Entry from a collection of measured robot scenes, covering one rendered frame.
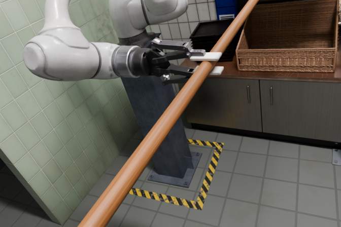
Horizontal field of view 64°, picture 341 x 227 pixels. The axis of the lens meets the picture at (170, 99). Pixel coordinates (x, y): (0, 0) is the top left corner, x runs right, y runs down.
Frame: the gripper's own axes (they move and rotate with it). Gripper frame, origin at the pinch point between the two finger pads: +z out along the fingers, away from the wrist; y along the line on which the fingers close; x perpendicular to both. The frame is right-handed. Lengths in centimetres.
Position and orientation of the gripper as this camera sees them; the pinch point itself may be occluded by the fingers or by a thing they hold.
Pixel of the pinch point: (207, 63)
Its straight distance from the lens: 66.0
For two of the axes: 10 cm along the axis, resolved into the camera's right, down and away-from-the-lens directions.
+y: 2.3, 8.1, 5.4
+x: -4.4, 5.8, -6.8
